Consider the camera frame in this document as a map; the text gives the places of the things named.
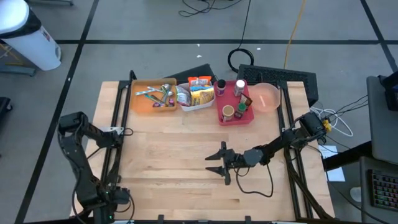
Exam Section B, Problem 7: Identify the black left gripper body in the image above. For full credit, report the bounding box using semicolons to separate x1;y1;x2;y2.
92;203;116;224

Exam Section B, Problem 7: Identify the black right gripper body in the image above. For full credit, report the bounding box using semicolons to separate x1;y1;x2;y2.
219;141;247;187

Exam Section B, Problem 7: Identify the tan-lid spice jar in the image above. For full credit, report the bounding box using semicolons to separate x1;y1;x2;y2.
221;104;236;123

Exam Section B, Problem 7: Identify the green small bottle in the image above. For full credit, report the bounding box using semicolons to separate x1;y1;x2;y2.
234;103;248;120

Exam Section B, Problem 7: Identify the yellow ramen noodle packet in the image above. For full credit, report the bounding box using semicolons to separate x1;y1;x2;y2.
190;86;216;107

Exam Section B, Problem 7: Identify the brown snack bar packet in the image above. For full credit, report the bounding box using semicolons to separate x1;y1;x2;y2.
239;92;254;108

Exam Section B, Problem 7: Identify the purple-label garlic powder jar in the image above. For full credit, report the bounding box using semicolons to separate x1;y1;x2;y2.
216;78;227;98

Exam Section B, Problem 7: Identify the green-edged ramen noodle packet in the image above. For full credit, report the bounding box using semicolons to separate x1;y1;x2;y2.
175;85;193;108

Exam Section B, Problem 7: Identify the white-lid spice jar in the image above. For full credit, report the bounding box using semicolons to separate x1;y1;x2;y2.
233;79;246;98

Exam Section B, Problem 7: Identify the orange ramen noodle packet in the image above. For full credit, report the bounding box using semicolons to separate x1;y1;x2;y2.
187;76;213;88

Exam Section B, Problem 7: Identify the iridescent teal-handled spoon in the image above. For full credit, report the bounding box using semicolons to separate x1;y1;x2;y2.
160;83;171;105

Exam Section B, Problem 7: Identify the iridescent blue-handled spoon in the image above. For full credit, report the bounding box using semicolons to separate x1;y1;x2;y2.
144;93;165;108

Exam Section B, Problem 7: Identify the red plastic tray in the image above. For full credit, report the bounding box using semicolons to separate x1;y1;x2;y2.
213;78;255;126

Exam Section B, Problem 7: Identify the white plastic bin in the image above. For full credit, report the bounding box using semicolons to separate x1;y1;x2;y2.
175;81;216;113

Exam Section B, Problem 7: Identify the translucent pink bowl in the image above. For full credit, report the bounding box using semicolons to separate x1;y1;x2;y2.
248;82;282;113

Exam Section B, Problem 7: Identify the black slanted panel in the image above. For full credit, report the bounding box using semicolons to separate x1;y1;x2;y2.
164;63;218;84

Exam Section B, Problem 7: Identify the orange rectangular tray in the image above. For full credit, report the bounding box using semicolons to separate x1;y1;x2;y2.
129;78;178;113

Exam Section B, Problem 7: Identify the black perforated box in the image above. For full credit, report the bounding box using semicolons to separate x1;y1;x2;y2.
236;63;319;105

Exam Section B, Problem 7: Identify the white paper sheet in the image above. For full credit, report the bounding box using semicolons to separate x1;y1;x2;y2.
318;144;346;183

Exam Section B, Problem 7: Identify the white computer mouse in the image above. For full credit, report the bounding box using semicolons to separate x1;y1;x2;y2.
349;185;362;203

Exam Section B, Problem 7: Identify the grey keyboard desk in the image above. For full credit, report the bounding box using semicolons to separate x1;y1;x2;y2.
359;155;398;224

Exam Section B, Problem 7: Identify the black floor object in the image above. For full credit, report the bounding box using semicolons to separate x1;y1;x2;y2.
0;96;14;113

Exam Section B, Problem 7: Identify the grey side desk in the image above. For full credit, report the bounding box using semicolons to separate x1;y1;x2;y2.
366;75;398;165

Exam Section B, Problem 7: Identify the keyboard with coloured keys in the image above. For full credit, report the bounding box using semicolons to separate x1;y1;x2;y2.
368;169;398;213

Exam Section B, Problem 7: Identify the grey furniture foot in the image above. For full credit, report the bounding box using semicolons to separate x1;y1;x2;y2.
0;63;35;77

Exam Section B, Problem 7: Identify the black desk device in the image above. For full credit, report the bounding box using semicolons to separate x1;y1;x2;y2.
379;70;398;112

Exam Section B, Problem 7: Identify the white trash can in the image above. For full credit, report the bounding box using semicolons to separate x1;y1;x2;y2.
0;0;62;72

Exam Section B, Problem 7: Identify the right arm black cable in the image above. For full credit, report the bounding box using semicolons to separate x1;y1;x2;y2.
234;164;275;198

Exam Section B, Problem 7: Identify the black aluminium table frame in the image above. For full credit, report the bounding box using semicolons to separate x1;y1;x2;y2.
70;70;336;224

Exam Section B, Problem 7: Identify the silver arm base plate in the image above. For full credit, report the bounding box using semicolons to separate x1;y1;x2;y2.
98;125;126;134

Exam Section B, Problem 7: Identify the black hanging cable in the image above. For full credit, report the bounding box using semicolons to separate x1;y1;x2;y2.
227;0;255;74

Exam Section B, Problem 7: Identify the white cable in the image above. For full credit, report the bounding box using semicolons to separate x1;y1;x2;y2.
310;106;354;138

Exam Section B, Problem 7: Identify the yellow hanging cable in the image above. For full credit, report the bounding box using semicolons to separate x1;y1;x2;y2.
282;0;308;70

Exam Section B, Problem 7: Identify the black floor cable tangle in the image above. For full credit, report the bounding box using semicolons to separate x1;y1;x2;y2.
178;0;245;18

